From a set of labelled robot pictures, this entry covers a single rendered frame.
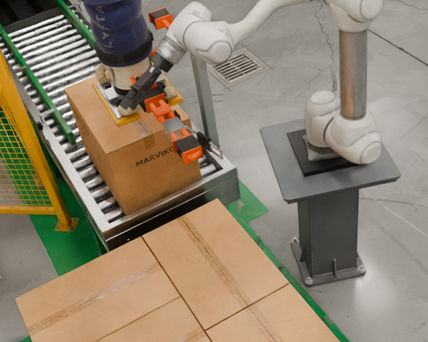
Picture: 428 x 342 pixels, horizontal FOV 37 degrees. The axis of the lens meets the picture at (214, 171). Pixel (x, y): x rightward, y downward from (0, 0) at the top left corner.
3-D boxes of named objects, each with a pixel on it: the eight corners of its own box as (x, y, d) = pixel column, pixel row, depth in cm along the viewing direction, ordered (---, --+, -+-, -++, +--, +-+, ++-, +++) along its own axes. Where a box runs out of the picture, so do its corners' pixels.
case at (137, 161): (85, 149, 335) (63, 87, 308) (153, 121, 346) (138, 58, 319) (127, 218, 294) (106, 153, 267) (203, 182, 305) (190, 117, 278)
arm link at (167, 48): (163, 33, 207) (151, 47, 208) (185, 51, 207) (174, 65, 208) (166, 36, 216) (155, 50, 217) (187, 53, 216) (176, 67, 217)
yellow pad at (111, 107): (92, 87, 275) (89, 77, 272) (113, 79, 278) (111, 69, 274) (117, 127, 251) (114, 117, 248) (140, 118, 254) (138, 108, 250)
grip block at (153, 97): (138, 103, 244) (134, 91, 240) (161, 94, 247) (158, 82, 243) (145, 115, 238) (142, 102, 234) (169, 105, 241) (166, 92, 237)
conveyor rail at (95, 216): (-11, 52, 455) (-21, 29, 442) (-4, 49, 456) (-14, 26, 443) (110, 257, 297) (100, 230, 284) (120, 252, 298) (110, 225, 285)
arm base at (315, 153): (340, 126, 289) (340, 116, 285) (350, 156, 272) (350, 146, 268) (300, 132, 290) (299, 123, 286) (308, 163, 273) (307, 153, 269)
